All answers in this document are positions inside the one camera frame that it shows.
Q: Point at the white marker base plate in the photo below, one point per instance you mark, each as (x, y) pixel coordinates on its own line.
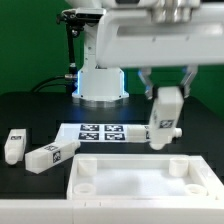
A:
(92, 132)

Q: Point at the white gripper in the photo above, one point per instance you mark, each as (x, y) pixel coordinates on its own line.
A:
(131, 39)

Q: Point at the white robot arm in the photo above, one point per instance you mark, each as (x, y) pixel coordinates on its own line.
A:
(162, 11)

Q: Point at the black camera on stand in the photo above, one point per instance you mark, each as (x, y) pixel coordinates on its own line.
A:
(75, 20)

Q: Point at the white L-shaped obstacle fence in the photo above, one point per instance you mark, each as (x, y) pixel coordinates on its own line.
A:
(189, 210)

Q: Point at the white desk top tray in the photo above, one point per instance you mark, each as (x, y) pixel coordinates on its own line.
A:
(142, 176)

